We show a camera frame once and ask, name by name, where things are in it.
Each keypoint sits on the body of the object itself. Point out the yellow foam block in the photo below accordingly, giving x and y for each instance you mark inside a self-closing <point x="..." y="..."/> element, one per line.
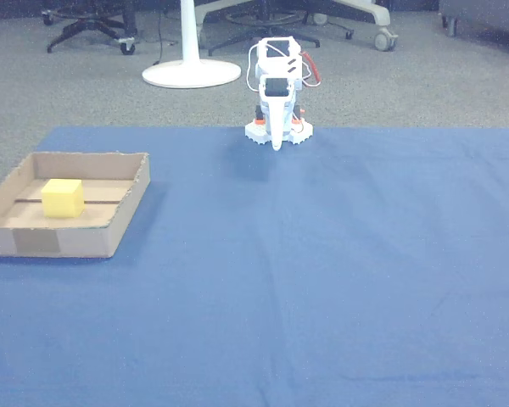
<point x="63" y="199"/>

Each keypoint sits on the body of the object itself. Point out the shallow cardboard box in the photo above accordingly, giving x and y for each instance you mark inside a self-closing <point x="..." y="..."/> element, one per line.
<point x="89" y="237"/>

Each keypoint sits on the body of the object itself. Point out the black office chair base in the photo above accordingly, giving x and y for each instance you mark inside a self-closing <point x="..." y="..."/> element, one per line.
<point x="263" y="31"/>
<point x="89" y="25"/>

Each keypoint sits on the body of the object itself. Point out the grey wheeled chair base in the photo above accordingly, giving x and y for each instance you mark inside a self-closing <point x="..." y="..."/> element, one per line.
<point x="379" y="21"/>

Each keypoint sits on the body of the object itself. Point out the blue cloth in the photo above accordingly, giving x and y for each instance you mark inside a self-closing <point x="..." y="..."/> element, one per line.
<point x="280" y="275"/>

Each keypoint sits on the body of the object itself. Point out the grey cabinet on casters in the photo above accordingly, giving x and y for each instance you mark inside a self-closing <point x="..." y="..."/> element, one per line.
<point x="483" y="12"/>

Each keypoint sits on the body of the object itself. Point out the white pedestal table base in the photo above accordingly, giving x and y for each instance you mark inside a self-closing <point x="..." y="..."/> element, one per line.
<point x="191" y="72"/>

